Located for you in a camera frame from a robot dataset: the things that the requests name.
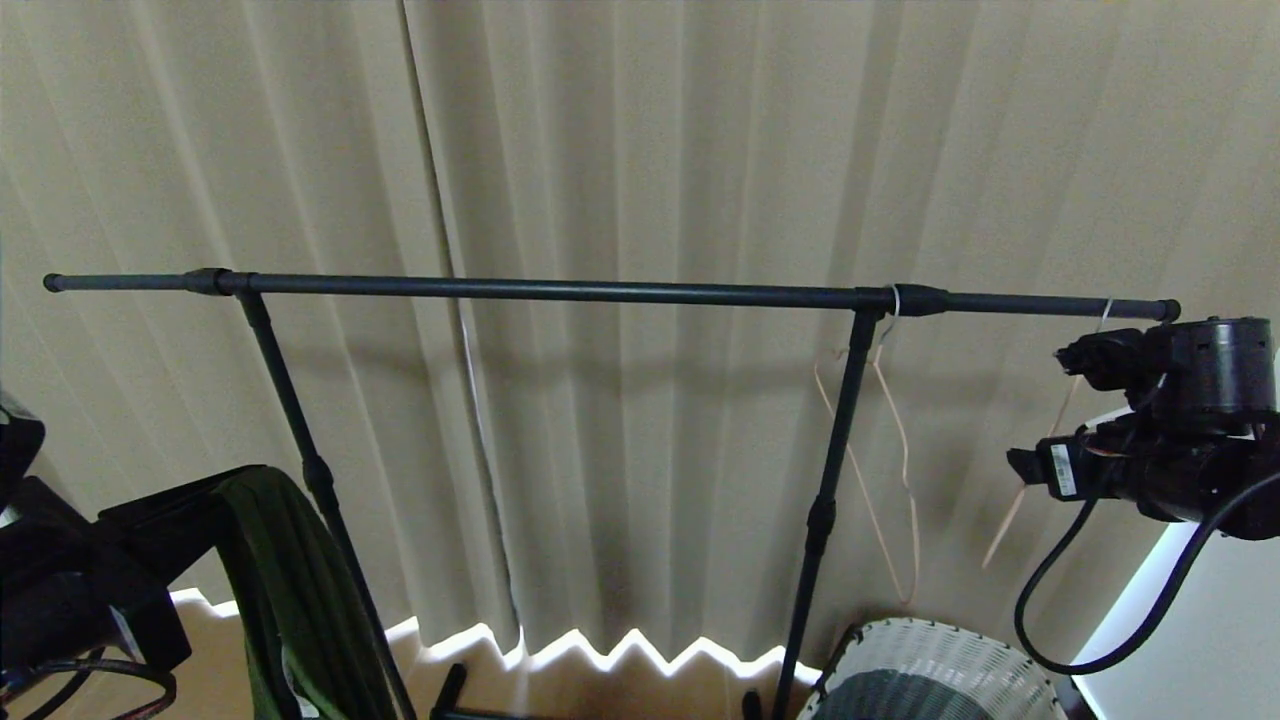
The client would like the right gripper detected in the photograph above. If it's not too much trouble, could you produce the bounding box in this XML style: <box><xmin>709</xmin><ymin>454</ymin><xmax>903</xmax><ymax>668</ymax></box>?
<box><xmin>1008</xmin><ymin>435</ymin><xmax>1216</xmax><ymax>523</ymax></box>

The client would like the pink clothes hanger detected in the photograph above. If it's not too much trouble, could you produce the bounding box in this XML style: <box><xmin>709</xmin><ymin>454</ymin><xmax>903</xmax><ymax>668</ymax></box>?
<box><xmin>813</xmin><ymin>345</ymin><xmax>921</xmax><ymax>606</ymax></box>
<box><xmin>982</xmin><ymin>300</ymin><xmax>1113</xmax><ymax>569</ymax></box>

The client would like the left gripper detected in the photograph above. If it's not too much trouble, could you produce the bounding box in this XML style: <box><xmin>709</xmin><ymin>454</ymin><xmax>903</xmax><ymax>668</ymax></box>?
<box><xmin>0</xmin><ymin>478</ymin><xmax>193</xmax><ymax>673</ymax></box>

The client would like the white laundry basket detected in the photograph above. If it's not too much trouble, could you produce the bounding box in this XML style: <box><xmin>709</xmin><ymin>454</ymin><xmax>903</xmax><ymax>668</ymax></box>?
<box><xmin>797</xmin><ymin>618</ymin><xmax>1071</xmax><ymax>720</ymax></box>

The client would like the black clothes rack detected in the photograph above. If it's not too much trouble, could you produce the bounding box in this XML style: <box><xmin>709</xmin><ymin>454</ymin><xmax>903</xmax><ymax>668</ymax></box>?
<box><xmin>43</xmin><ymin>268</ymin><xmax>1181</xmax><ymax>720</ymax></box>

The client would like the green printed t-shirt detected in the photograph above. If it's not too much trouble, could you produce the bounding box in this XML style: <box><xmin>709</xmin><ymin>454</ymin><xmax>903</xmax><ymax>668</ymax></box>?
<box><xmin>215</xmin><ymin>467</ymin><xmax>401</xmax><ymax>720</ymax></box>

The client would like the beige curtain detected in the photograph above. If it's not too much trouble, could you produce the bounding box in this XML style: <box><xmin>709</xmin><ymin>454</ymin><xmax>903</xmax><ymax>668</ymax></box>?
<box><xmin>0</xmin><ymin>0</ymin><xmax>1280</xmax><ymax>691</ymax></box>

